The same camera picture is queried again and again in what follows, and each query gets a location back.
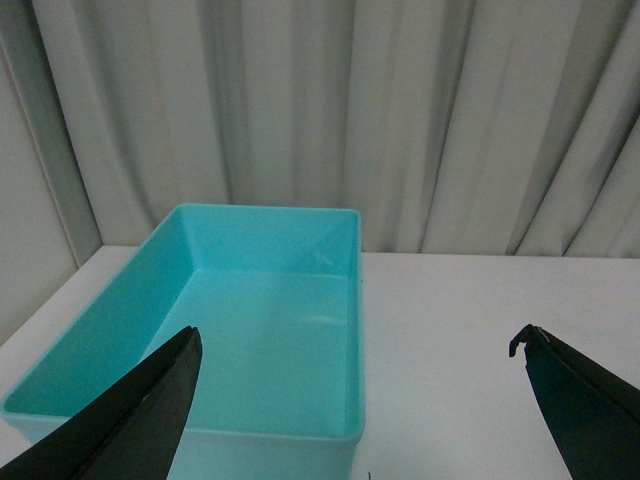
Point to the grey pleated curtain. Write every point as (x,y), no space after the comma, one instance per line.
(453,127)

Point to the turquoise plastic storage bin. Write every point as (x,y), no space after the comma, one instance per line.
(275,293)

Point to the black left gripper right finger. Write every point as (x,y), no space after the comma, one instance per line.
(591,413)

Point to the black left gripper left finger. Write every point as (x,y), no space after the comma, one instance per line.
(132,430)

